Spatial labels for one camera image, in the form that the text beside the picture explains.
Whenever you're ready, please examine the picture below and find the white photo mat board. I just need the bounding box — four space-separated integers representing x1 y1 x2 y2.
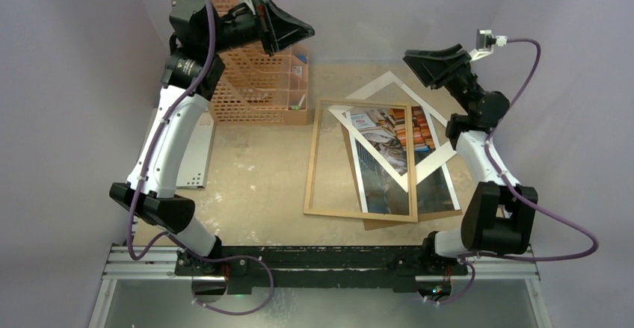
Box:
329 71 456 191

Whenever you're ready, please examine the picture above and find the printed photo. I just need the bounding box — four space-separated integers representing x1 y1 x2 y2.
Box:
342 107 460 215

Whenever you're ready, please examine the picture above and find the green white item in organizer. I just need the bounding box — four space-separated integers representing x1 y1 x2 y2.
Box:
289 93 307 111

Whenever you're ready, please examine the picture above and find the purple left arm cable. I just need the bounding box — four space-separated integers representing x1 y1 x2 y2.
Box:
126 0 275 316

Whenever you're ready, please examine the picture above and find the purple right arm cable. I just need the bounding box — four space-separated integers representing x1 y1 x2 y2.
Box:
422 37 600 306

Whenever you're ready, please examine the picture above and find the wooden picture frame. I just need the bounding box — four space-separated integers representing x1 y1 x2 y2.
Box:
303 97 419 223

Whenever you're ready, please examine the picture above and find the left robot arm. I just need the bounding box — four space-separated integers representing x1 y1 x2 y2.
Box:
109 0 315 275

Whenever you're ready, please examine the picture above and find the red white item in organizer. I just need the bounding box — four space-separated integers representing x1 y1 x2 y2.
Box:
292 66 304 78

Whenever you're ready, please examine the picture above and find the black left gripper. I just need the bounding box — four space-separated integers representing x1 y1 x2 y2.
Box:
205 0 314 56

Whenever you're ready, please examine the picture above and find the orange plastic file organizer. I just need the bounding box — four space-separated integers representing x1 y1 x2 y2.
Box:
206 0 310 127

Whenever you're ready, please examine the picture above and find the blue item in organizer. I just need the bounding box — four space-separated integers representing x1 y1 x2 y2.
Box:
296 55 308 64

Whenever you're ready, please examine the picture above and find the grey booklet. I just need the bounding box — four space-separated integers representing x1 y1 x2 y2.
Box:
176 108 216 189

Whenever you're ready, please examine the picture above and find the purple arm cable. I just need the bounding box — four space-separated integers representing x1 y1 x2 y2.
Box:
126 0 275 316
422 37 600 306

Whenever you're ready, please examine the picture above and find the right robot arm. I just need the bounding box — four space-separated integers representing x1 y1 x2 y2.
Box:
403 44 538 273

